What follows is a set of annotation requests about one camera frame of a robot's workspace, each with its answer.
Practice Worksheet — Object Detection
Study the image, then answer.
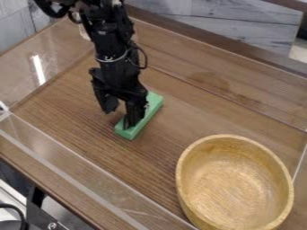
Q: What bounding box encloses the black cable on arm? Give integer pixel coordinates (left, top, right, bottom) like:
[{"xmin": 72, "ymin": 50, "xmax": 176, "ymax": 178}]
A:
[{"xmin": 127, "ymin": 41, "xmax": 148, "ymax": 70}]

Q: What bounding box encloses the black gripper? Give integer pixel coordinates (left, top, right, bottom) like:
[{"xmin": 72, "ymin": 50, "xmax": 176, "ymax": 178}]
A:
[{"xmin": 88, "ymin": 57, "xmax": 148, "ymax": 129}]

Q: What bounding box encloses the clear acrylic corner bracket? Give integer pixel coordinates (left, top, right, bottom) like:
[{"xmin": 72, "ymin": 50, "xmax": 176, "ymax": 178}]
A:
[{"xmin": 77, "ymin": 23, "xmax": 91, "ymax": 41}]

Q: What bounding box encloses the black table leg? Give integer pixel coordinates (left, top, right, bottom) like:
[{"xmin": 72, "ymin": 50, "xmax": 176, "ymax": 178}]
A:
[{"xmin": 27, "ymin": 186, "xmax": 45, "ymax": 210}]

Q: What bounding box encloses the green rectangular block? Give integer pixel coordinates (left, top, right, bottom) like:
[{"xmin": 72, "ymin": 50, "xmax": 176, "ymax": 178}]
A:
[{"xmin": 113, "ymin": 92, "xmax": 164, "ymax": 140}]

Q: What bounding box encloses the clear acrylic front barrier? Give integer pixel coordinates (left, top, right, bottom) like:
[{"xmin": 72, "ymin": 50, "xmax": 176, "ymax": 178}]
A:
[{"xmin": 0, "ymin": 111, "xmax": 196, "ymax": 230}]

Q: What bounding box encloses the brown wooden bowl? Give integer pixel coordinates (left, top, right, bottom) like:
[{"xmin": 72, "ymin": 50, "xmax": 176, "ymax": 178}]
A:
[{"xmin": 175, "ymin": 134, "xmax": 294, "ymax": 230}]

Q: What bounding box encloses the black cable under table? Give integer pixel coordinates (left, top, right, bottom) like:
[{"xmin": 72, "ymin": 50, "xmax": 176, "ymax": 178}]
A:
[{"xmin": 0, "ymin": 200, "xmax": 28, "ymax": 230}]

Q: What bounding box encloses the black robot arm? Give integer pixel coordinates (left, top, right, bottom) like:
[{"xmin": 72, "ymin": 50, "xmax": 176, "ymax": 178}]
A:
[{"xmin": 33, "ymin": 0, "xmax": 148, "ymax": 128}]

